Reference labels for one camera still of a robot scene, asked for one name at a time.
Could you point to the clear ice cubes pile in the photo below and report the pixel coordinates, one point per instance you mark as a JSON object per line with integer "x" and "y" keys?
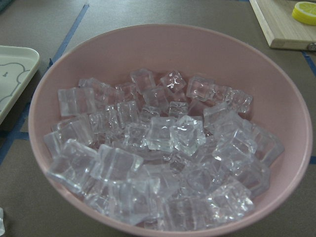
{"x": 170, "y": 154}

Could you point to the fallen ice cube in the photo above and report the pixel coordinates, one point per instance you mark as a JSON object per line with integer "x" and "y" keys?
{"x": 2, "y": 228}

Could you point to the pink bowl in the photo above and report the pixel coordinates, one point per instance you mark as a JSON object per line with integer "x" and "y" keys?
{"x": 278, "y": 104}

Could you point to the cream serving tray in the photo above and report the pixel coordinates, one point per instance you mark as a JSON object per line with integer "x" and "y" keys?
{"x": 18, "y": 65}

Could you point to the wooden cutting board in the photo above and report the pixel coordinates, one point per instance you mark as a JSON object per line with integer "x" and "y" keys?
{"x": 280, "y": 29}

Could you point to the lemon half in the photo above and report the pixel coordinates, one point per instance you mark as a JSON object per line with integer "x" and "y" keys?
{"x": 305, "y": 12}

